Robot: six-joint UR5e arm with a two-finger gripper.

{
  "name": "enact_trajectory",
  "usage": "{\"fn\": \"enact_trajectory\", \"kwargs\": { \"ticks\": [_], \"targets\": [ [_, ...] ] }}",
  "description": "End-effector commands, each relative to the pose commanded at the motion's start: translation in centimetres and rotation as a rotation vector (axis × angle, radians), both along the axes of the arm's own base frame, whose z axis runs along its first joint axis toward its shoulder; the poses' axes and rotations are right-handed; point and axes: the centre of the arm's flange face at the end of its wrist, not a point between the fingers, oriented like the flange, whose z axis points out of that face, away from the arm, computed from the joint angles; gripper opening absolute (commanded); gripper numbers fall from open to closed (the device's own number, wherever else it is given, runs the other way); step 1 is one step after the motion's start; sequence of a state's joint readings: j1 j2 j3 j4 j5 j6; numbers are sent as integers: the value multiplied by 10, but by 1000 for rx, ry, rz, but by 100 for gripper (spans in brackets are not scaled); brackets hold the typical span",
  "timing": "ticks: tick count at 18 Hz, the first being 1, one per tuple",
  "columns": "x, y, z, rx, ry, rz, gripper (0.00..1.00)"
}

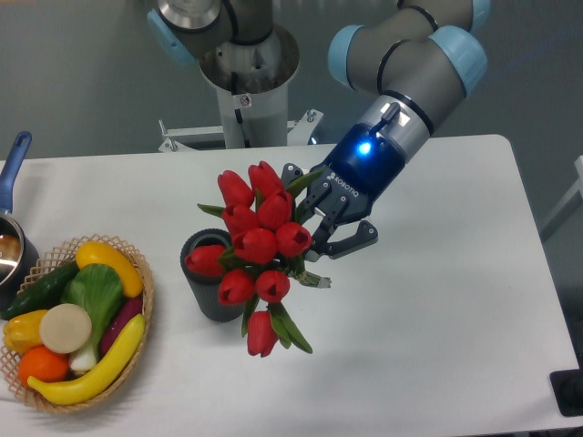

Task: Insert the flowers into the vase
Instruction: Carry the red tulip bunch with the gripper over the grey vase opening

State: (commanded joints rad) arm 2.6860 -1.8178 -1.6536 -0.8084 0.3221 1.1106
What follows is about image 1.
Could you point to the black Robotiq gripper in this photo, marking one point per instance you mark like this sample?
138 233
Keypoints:
361 167

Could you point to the red tulip bouquet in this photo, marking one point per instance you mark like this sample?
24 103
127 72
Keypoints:
267 254

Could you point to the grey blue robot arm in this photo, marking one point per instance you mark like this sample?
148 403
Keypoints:
419 64

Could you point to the dark grey ribbed vase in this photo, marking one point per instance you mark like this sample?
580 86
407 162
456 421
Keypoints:
206 289

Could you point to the purple eggplant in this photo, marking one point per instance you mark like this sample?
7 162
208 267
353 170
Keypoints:
127 311

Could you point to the yellow squash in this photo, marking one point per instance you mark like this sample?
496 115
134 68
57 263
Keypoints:
96 252

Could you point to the green bok choy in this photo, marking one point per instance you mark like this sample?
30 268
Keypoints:
98 290

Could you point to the beige round disc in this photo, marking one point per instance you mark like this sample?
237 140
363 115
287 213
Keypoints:
65 328

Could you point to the green cucumber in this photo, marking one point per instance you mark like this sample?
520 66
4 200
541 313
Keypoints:
42 294

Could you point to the black device at table edge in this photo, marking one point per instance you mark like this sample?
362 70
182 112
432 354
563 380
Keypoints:
567 388

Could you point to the orange fruit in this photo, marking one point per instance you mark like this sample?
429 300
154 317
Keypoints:
44 365

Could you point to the yellow bell pepper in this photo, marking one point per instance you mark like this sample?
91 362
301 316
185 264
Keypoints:
22 333

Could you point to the yellow banana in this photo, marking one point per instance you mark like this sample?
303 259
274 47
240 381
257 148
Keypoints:
101 376

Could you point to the woven wicker basket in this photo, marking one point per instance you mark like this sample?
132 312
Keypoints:
58 257

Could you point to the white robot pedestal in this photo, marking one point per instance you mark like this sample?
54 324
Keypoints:
251 85

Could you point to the white frame at right edge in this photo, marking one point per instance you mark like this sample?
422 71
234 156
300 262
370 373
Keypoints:
567 205

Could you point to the blue handled saucepan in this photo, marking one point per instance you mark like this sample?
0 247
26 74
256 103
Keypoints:
18 254

